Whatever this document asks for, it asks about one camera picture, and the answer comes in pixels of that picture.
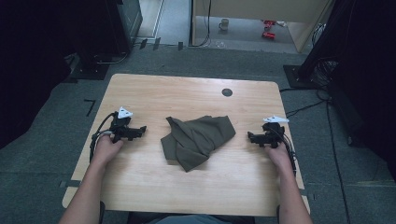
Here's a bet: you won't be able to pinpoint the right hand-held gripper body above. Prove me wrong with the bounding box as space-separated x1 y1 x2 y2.
262 115 290 149

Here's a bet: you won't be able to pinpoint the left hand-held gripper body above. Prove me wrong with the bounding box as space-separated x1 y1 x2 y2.
109 105 138 145

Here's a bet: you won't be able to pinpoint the olive green shorts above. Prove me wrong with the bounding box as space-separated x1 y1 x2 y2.
160 115 236 173

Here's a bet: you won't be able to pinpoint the person's right hand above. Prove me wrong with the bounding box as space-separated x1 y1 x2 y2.
264 141 294 173

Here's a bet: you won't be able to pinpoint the person's left hand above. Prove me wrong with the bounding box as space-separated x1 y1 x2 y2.
92 133 125 169

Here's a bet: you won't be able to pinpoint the black tape strip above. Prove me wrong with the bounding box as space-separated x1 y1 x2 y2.
58 179 81 189

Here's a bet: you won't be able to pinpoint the person's blue-grey clothing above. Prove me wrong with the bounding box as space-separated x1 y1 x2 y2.
148 213 233 224

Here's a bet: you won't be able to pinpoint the black cabinet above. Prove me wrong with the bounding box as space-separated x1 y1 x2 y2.
105 0 144 56

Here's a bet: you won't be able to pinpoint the beige mug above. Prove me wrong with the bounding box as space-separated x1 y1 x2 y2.
218 18 231 32

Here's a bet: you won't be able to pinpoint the light wooden cabinet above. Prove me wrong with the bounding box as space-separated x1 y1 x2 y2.
191 0 336 54

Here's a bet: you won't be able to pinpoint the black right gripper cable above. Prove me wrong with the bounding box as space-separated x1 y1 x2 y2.
273 123 298 177

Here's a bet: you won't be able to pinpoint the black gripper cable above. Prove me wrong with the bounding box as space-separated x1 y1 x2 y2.
89 112 117 164
273 123 298 177

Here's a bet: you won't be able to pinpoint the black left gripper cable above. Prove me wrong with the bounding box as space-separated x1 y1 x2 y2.
89 112 117 164

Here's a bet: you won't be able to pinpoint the black stand base plate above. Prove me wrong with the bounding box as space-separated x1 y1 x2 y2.
282 63 316 90
69 60 110 81

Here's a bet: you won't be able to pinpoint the long thin black floor cable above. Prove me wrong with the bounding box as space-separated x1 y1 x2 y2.
324 102 352 224

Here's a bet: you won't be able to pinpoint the bundle of black cables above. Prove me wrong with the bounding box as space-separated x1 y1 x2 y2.
310 58 340 91

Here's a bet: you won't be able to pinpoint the black hanging cable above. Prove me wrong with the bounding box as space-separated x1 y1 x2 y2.
189 0 213 49

